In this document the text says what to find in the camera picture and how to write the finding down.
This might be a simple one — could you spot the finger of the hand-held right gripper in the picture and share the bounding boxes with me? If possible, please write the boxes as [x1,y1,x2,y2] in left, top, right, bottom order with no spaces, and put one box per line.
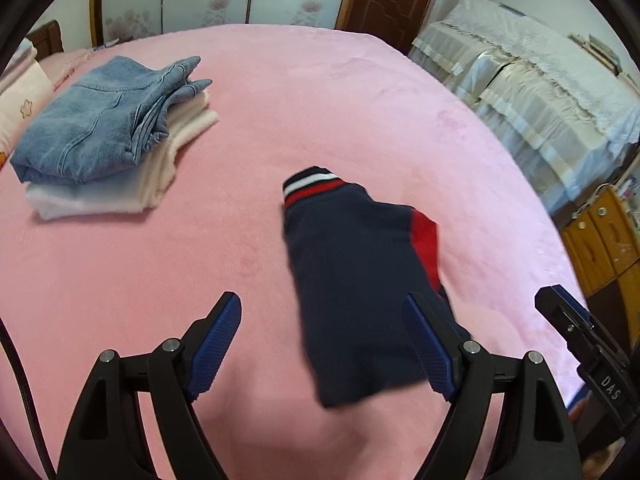
[533,284,602,362]

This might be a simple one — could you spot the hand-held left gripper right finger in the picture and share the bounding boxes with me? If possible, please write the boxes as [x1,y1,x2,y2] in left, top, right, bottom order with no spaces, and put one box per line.
[403,291,584,480]

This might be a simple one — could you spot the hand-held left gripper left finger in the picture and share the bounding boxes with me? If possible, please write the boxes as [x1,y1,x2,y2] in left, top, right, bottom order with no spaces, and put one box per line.
[57,290,243,480]

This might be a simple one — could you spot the red and navy varsity jacket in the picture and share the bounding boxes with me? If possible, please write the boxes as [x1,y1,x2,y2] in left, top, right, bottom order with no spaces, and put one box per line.
[281,165,473,409]

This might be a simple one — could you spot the wooden cabinet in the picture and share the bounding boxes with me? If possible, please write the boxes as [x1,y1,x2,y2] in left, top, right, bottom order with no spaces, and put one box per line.
[559,185,640,301]

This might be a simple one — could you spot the folded white fleece garment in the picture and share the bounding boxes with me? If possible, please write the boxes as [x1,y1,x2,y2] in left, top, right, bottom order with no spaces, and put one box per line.
[25,90,220,221]

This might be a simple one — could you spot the sofa with lace cover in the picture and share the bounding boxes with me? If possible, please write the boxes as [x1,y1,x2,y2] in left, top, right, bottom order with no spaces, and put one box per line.
[407,0,640,217]

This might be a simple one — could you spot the pink blanket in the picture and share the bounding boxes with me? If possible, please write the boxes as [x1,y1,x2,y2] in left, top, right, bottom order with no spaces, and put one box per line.
[0,24,590,480]

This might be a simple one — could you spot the folded blue jeans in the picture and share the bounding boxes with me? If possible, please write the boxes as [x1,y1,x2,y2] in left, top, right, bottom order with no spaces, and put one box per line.
[10,55,213,186]

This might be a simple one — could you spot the stack of books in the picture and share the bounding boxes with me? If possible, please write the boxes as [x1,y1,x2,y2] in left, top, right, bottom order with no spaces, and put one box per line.
[569,31,627,75]

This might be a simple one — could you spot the cream floral pillow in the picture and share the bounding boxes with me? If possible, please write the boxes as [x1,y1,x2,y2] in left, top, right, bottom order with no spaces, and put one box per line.
[0,39,57,172]

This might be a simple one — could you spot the wooden headboard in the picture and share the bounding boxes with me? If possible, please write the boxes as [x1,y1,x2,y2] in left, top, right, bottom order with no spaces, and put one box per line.
[25,19,67,59]

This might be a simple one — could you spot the brown wooden door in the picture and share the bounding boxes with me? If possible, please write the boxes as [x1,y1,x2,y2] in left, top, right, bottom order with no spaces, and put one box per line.
[334,0,449,55]

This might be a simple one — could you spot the black cable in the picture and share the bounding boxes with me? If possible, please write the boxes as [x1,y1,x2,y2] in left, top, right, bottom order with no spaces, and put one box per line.
[0,317,55,480]

